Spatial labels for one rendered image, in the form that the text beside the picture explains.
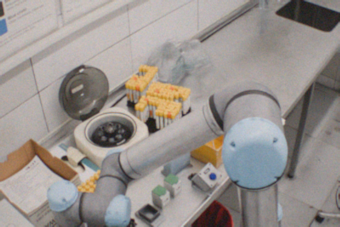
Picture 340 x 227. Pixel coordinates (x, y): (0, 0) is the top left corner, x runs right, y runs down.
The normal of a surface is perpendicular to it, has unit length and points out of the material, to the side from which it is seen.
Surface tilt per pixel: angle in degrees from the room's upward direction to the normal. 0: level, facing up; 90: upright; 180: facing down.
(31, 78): 90
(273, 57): 0
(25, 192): 1
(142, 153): 54
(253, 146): 81
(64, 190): 0
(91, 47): 90
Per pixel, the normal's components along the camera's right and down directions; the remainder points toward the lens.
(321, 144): -0.03, -0.77
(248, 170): -0.13, 0.49
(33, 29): 0.76, 0.43
